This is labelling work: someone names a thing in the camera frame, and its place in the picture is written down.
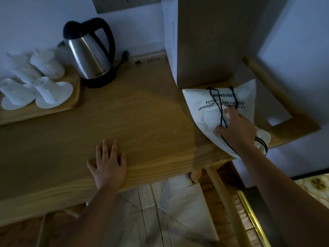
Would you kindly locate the person's right hand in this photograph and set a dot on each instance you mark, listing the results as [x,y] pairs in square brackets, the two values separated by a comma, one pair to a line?
[239,131]

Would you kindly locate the person's left hand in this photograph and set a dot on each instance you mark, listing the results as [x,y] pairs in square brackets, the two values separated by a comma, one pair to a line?
[109,171]

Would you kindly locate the person's right thumb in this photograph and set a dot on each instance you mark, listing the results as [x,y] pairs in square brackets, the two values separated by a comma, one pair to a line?
[221,129]

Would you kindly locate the person's left thumb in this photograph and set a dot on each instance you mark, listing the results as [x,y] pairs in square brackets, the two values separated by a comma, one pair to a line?
[123,159]

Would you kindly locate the person's left middle finger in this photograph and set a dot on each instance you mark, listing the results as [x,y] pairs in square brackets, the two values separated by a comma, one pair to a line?
[105,151]

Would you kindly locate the person's left little finger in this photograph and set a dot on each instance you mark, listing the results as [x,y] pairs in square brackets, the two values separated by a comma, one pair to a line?
[91,166]

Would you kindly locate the person's left forearm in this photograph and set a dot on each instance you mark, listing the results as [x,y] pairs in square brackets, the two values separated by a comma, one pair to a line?
[90,218]

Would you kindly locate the person's right forearm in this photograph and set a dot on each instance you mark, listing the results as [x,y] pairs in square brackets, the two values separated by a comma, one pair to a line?
[282,192]

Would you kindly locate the black kettle base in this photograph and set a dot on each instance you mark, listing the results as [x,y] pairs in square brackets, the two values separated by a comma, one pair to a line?
[100,79]

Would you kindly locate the wooden tray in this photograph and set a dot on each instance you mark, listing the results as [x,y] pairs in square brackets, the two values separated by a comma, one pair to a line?
[38,111]

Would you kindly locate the wooden chair with woven seat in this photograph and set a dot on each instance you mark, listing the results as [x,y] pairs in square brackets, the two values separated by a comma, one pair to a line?
[177,216]

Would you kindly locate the white cup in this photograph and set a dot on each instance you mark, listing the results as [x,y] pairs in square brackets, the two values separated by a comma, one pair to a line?
[43,61]
[45,88]
[14,91]
[21,68]

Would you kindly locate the brown paper bag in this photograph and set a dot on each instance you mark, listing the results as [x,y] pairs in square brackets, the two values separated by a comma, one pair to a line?
[210,41]

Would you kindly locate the gold metal floor strip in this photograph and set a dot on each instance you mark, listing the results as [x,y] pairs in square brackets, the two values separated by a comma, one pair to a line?
[250,218]

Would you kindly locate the steel electric kettle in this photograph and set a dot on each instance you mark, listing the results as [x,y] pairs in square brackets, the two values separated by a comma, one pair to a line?
[87,53]

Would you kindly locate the desk socket strip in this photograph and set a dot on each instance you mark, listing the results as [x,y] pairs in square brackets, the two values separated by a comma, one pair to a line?
[147,60]

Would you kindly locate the patterned rug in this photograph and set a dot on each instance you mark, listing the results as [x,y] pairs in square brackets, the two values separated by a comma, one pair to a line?
[315,186]

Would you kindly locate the metal wall socket plate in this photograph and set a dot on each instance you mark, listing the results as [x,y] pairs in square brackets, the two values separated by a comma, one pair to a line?
[120,3]

